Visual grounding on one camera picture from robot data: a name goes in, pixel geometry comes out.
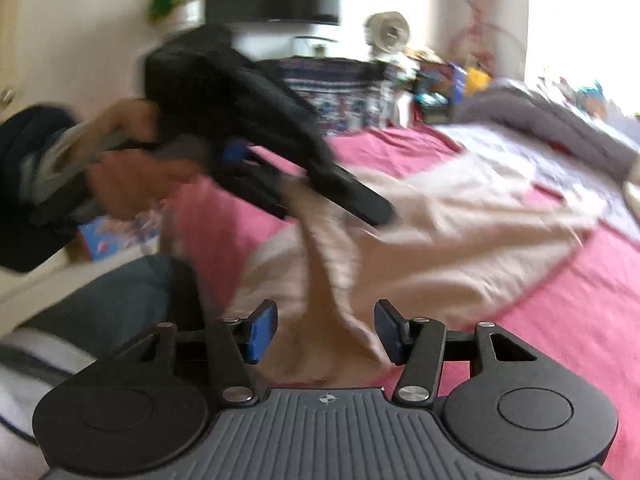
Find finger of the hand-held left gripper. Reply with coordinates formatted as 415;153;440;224
305;160;398;227
220;142;290;220

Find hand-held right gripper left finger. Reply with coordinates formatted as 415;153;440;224
107;299;278;406

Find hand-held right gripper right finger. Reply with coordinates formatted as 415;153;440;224
374;299;538;408

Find beige pants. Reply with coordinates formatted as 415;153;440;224
230;150;601;386

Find person's left hand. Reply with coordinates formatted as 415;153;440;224
86;99;202;220

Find colourful game box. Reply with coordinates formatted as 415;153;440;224
417;62;468;111

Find blue cartoon box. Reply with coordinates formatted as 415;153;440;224
77;215;161;263

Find person's legs in jeans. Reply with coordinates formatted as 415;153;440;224
22;255;206;346

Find yellow paper bag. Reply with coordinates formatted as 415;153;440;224
465;67;493;96

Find beige round fan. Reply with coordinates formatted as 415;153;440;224
364;11;411;53

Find lilac bed sheet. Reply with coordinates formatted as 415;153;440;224
440;125;640;241

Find pink blanket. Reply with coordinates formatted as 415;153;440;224
165;125;640;480

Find red hanging ornament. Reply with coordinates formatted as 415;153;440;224
447;0;506;66

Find grey duvet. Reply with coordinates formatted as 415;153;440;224
457;80;640;181

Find person's white garment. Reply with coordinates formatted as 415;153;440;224
0;327;101;480

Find blue plush toy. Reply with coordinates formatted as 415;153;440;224
575;80;608;111

